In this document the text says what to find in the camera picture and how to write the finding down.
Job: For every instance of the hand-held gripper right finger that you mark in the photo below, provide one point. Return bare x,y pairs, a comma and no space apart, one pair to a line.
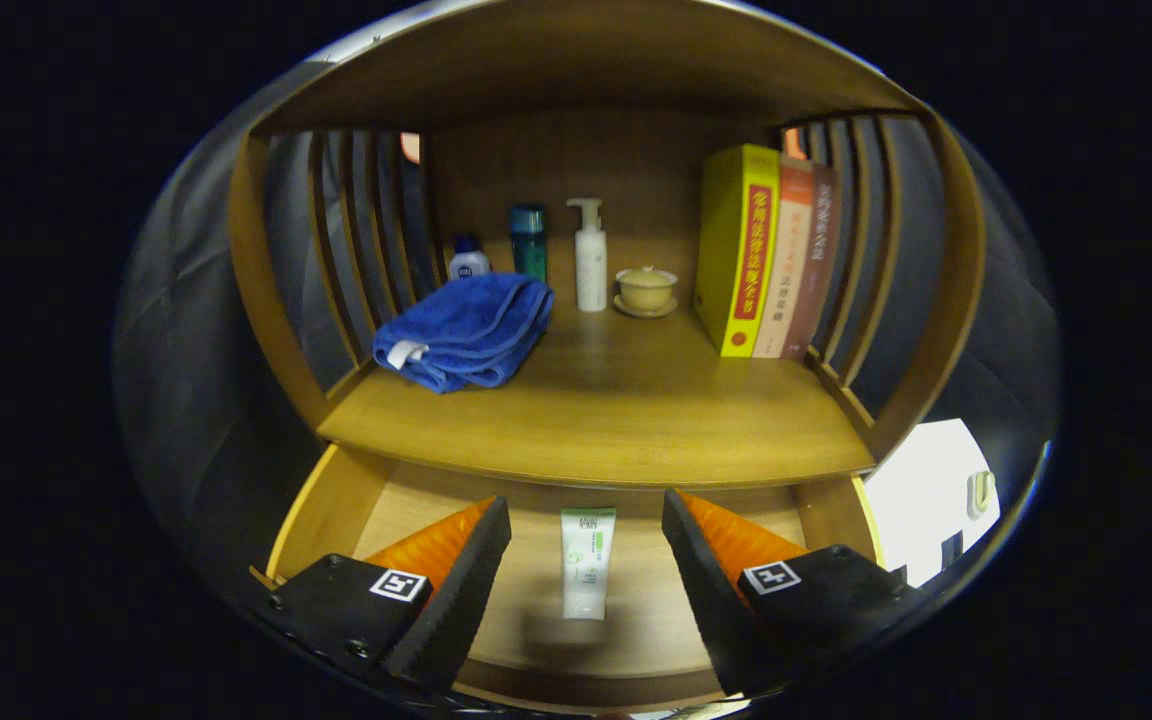
711,600

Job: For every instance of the thick yellow book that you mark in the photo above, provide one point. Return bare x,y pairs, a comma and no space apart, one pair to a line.
736,250

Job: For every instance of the blue folded towel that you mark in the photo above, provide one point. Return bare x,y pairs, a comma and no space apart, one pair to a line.
466,335

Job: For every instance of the small black box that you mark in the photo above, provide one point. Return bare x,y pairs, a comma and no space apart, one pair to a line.
951,550

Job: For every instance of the teal bottle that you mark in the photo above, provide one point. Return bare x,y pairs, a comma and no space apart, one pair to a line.
527,240

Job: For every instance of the small white bottle blue cap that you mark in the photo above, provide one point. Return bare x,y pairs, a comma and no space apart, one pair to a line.
468,262

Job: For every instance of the white side table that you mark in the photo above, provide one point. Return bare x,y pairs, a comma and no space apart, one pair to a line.
921,500

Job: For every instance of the wooden countertop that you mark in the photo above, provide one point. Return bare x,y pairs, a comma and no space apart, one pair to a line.
616,400

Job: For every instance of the beige lidded teacup with saucer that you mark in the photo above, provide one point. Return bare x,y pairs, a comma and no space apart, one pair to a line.
646,290

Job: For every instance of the orange spine book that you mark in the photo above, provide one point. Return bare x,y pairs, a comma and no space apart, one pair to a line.
786,260

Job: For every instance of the small beige tape roll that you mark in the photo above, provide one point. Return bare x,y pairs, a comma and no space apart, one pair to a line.
979,493

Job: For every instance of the brown spine book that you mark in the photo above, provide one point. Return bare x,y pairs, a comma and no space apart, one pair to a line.
818,270

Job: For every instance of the white green tube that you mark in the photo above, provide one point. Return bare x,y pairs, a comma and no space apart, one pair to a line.
586,560

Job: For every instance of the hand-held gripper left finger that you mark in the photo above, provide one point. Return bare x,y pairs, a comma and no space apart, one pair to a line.
456,600

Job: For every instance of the wooden cabinet with slatted hutch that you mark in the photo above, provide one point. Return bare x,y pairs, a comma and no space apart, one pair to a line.
586,60

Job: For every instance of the white pump bottle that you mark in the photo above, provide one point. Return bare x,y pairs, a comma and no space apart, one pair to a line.
591,265

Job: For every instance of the black backdrop cloth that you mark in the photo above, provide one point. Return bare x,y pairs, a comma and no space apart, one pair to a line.
176,400

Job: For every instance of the wooden drawer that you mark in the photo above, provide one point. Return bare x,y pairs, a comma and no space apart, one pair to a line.
636,620

